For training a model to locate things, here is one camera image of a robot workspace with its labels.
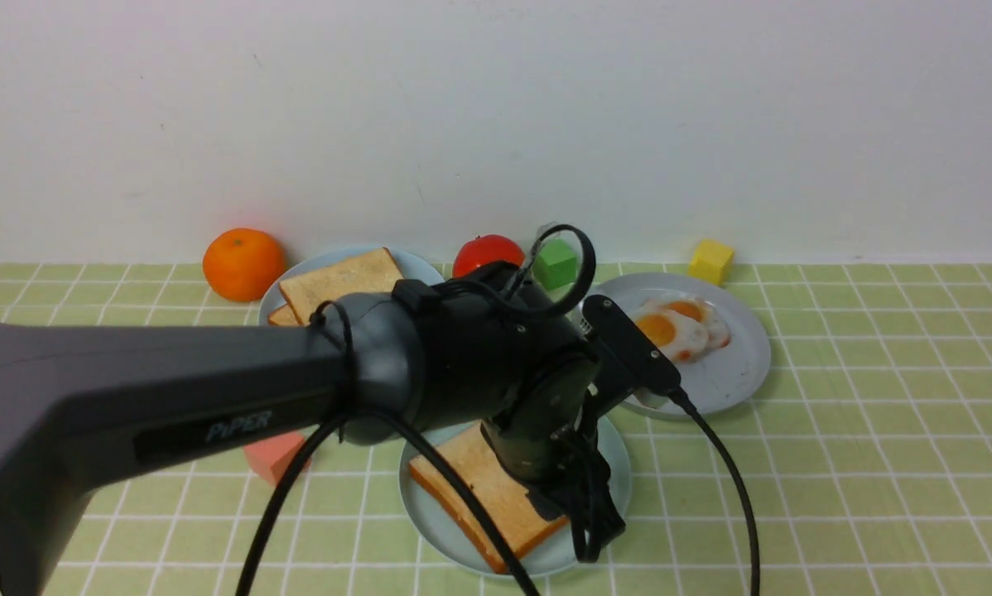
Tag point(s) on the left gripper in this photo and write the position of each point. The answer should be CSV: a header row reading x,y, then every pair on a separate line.
x,y
547,441

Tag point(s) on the toast slice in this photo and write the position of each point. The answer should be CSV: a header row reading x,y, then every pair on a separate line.
x,y
283,317
368,272
506,501

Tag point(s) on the fried egg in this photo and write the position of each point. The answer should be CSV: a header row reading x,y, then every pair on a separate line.
x,y
717,331
677,337

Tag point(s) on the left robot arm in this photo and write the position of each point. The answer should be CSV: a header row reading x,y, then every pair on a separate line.
x,y
85,407

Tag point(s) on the green cube block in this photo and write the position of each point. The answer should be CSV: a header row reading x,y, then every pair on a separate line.
x,y
556,264

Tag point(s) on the red yellow apple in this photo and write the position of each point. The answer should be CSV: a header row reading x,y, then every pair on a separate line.
x,y
484,250

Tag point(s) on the grey egg plate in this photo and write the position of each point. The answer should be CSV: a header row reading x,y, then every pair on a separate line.
x,y
719,380

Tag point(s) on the fried egg back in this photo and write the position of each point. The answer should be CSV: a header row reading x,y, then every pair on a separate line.
x,y
717,331

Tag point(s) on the light blue bread plate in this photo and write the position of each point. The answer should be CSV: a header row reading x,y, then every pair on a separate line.
x,y
410,265

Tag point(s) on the yellow cube block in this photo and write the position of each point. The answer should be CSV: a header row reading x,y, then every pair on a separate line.
x,y
711,261

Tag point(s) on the salmon cube block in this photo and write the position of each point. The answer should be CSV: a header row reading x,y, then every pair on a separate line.
x,y
270,458

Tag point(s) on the orange fruit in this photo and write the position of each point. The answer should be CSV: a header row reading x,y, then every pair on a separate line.
x,y
241,264

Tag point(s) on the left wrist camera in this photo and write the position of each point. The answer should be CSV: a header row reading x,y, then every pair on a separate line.
x,y
629,361

